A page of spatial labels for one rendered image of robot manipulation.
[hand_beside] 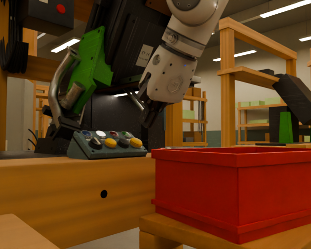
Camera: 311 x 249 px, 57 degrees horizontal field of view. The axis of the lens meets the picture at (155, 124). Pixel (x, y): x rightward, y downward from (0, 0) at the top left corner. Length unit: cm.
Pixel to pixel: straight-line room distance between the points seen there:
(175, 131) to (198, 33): 114
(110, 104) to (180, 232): 69
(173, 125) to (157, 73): 109
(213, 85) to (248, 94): 161
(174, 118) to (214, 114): 995
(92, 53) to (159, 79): 37
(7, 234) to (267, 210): 34
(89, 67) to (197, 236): 57
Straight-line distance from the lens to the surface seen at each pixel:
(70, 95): 82
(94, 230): 58
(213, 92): 1168
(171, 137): 163
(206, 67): 1210
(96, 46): 88
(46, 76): 130
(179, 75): 57
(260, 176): 44
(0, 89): 113
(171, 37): 54
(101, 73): 88
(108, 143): 59
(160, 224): 51
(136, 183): 63
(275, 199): 48
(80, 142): 59
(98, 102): 105
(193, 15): 47
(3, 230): 34
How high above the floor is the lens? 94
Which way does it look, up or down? 3 degrees up
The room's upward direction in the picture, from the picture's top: straight up
